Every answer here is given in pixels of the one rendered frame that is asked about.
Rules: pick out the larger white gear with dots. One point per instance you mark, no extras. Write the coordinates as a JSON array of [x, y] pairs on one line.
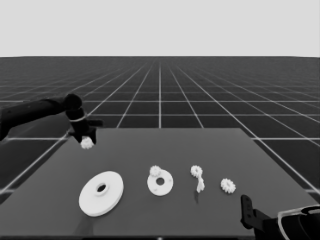
[[224, 183]]

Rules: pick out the small white T-shaped piece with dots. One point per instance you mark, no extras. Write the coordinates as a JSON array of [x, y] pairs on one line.
[[200, 185]]

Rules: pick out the large thick white disc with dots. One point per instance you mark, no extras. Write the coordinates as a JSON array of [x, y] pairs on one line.
[[110, 200]]

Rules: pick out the white round carrier with pins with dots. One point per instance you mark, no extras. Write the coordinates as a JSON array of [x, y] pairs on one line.
[[165, 190]]

